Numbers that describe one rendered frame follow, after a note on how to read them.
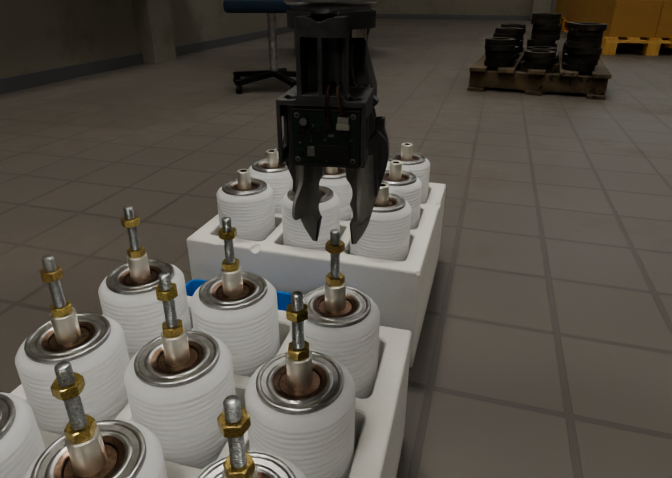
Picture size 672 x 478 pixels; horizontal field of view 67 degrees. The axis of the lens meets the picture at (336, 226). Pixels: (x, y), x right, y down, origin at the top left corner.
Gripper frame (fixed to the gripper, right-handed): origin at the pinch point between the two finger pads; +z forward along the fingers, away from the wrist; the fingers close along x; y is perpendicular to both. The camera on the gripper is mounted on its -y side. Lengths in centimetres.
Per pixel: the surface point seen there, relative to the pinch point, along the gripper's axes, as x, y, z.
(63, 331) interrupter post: -24.1, 11.2, 7.7
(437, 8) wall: 22, -1010, 15
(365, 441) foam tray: 4.7, 11.4, 16.3
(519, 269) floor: 31, -57, 34
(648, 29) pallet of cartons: 199, -474, 12
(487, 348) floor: 21.5, -27.8, 34.3
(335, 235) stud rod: 0.1, 1.0, 0.5
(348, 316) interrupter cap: 1.7, 2.6, 8.9
